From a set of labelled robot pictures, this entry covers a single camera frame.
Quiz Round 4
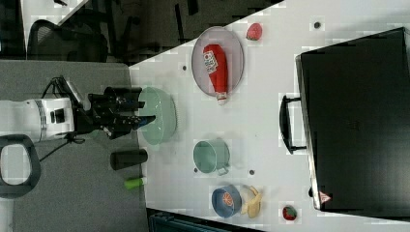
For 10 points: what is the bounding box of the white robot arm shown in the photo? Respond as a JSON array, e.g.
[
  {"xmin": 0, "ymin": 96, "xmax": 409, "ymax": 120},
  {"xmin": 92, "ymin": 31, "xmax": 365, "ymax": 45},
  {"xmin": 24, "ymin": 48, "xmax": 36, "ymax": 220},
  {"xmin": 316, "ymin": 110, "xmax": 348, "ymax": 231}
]
[{"xmin": 1, "ymin": 95, "xmax": 156, "ymax": 199}]

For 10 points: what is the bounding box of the black toaster oven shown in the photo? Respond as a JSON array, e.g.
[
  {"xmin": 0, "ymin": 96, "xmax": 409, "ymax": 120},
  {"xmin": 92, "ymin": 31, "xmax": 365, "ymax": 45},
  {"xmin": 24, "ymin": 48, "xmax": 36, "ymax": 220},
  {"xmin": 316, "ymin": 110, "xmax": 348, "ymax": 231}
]
[{"xmin": 296, "ymin": 27, "xmax": 409, "ymax": 221}]

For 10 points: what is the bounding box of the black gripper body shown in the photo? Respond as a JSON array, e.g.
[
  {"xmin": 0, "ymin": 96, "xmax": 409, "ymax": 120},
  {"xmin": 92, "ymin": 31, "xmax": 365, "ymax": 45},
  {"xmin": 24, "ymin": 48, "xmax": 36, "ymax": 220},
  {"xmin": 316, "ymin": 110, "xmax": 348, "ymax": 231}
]
[{"xmin": 74, "ymin": 94, "xmax": 137, "ymax": 139}]

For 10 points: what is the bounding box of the red ketchup bottle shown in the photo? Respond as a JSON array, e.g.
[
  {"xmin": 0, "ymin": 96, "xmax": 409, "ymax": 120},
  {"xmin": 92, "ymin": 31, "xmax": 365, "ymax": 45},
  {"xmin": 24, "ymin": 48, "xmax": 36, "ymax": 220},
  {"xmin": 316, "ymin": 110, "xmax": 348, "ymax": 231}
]
[{"xmin": 203, "ymin": 43, "xmax": 228, "ymax": 105}]

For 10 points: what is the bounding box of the red strawberry near oven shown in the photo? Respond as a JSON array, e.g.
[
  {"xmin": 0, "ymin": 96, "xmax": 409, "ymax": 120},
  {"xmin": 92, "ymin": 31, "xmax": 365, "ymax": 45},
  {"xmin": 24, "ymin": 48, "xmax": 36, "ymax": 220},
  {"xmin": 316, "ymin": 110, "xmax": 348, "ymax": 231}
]
[{"xmin": 282, "ymin": 206, "xmax": 298, "ymax": 221}]

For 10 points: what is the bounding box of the green metal cup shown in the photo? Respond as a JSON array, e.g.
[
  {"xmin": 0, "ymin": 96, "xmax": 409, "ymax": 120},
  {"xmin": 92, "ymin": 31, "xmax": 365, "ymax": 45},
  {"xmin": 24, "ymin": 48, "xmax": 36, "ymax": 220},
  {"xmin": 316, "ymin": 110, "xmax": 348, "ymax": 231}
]
[{"xmin": 193, "ymin": 138, "xmax": 230, "ymax": 176}]

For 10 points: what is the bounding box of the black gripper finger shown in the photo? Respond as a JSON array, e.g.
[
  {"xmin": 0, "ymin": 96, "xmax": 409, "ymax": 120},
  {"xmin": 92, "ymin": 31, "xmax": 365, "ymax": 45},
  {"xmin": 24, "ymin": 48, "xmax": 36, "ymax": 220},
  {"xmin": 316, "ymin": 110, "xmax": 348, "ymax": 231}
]
[
  {"xmin": 132, "ymin": 115, "xmax": 156, "ymax": 130},
  {"xmin": 129, "ymin": 101, "xmax": 145, "ymax": 110}
]

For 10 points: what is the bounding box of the orange slice toy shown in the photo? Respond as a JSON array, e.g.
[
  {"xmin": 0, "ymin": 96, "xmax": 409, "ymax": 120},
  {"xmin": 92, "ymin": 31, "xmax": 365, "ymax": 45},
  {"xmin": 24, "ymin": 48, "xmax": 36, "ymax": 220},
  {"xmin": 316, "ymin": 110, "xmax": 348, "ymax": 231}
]
[{"xmin": 222, "ymin": 192, "xmax": 233, "ymax": 206}]

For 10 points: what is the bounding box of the red strawberry near plate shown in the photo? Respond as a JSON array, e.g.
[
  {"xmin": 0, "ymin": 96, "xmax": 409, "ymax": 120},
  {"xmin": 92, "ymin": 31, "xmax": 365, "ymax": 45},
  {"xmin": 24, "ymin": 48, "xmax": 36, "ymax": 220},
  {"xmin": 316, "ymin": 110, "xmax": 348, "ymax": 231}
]
[{"xmin": 246, "ymin": 23, "xmax": 263, "ymax": 41}]

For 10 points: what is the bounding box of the green perforated colander basket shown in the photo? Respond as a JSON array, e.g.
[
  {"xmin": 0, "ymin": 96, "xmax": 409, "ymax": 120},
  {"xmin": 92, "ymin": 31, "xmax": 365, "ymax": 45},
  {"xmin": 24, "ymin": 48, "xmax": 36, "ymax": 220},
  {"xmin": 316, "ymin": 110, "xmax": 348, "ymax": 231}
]
[{"xmin": 139, "ymin": 87, "xmax": 177, "ymax": 145}]

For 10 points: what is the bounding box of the black oven door handle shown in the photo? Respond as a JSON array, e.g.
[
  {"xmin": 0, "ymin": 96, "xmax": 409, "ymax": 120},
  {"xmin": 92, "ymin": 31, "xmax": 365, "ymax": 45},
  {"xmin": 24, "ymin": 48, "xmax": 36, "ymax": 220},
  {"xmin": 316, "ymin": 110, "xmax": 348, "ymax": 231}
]
[{"xmin": 279, "ymin": 96, "xmax": 307, "ymax": 154}]

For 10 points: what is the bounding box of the grey round plate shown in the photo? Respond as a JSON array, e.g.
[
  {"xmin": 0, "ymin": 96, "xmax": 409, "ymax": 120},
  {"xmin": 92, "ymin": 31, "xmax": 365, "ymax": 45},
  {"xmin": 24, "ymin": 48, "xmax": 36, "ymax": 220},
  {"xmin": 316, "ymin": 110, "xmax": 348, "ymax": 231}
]
[{"xmin": 191, "ymin": 26, "xmax": 244, "ymax": 97}]

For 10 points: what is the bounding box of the blue bowl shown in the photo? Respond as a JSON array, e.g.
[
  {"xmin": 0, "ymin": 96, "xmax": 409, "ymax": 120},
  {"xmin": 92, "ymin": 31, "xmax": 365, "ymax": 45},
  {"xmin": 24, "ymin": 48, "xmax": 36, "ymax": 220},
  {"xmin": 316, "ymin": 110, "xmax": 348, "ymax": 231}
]
[{"xmin": 211, "ymin": 185, "xmax": 242, "ymax": 218}]

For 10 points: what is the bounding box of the black office chair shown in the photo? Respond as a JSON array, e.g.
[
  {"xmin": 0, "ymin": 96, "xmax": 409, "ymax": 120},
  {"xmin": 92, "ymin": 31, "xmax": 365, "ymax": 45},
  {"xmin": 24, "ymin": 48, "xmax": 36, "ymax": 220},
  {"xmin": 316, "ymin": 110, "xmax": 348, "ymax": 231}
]
[{"xmin": 27, "ymin": 19, "xmax": 108, "ymax": 63}]

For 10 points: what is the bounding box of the yellow banana toy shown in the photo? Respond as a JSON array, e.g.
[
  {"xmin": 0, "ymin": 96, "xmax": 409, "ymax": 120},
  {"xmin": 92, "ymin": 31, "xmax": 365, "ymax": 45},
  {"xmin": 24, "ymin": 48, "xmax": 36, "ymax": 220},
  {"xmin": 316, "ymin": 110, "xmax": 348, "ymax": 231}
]
[{"xmin": 241, "ymin": 186, "xmax": 262, "ymax": 218}]

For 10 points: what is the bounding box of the black cylinder post lower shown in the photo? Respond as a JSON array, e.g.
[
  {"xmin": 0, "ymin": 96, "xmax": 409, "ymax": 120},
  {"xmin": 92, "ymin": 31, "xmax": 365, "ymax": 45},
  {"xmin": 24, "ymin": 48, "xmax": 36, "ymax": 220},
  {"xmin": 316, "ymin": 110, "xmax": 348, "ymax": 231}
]
[{"xmin": 110, "ymin": 149, "xmax": 148, "ymax": 170}]

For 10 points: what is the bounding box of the black cylinder post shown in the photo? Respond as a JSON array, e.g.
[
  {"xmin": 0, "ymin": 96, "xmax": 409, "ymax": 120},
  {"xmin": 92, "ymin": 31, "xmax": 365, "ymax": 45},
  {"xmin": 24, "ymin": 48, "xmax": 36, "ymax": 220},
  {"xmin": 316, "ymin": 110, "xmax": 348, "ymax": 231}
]
[
  {"xmin": 103, "ymin": 87, "xmax": 142, "ymax": 101},
  {"xmin": 110, "ymin": 149, "xmax": 148, "ymax": 170}
]

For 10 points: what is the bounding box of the black cylinder post upper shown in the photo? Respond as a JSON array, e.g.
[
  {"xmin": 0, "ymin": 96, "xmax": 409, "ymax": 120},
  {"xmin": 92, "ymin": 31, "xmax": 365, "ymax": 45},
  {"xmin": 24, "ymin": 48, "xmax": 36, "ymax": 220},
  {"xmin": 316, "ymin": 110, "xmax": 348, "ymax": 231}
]
[{"xmin": 103, "ymin": 87, "xmax": 142, "ymax": 101}]

